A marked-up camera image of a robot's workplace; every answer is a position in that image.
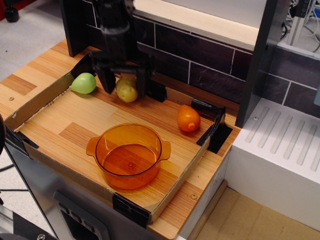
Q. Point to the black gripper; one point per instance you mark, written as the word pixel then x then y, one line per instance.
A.
pixel 121 47

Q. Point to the yellow toy potato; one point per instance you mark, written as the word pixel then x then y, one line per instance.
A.
pixel 126 90

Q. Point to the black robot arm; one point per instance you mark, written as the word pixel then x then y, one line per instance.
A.
pixel 114 13

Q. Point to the orange transparent plastic pot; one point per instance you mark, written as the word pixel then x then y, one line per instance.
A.
pixel 129 155

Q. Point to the cardboard fence with black tape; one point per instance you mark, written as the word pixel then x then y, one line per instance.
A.
pixel 36 100

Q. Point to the green toy pear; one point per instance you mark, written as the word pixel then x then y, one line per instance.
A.
pixel 85 83

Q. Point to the orange toy carrot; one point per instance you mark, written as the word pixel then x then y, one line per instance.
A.
pixel 188 119

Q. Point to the black caster wheel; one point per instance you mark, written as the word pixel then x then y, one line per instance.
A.
pixel 11 14

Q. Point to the toy oven control panel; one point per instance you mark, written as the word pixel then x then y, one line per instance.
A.
pixel 81 224

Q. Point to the white toy sink drainboard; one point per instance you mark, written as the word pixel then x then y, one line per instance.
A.
pixel 275 161

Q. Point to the dark grey cabinet post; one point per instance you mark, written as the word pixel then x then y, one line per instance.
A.
pixel 269 35

